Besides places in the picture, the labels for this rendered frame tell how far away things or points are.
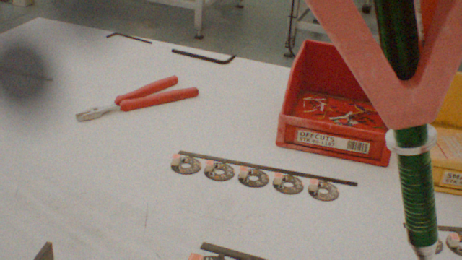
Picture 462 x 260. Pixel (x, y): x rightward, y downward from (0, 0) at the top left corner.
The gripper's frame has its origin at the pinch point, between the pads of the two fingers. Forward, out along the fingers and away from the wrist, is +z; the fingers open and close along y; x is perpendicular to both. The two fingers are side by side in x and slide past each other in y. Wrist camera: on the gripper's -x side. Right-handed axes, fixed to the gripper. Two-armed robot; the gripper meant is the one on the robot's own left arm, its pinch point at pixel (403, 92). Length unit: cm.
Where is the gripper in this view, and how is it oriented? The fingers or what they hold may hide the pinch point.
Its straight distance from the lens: 18.1
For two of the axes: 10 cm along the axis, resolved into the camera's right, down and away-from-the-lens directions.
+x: -9.7, 2.0, 1.2
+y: 0.1, -4.7, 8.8
